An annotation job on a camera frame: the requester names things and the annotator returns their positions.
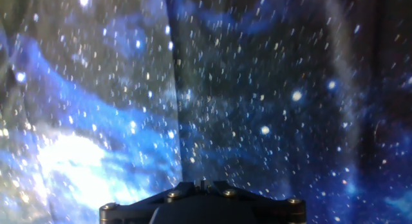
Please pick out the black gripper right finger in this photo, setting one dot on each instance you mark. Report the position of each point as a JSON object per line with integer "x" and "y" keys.
{"x": 277, "y": 211}

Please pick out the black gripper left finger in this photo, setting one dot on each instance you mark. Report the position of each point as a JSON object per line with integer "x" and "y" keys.
{"x": 128, "y": 211}

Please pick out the galaxy and meadow print cloth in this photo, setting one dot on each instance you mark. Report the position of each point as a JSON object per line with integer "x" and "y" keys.
{"x": 257, "y": 89}

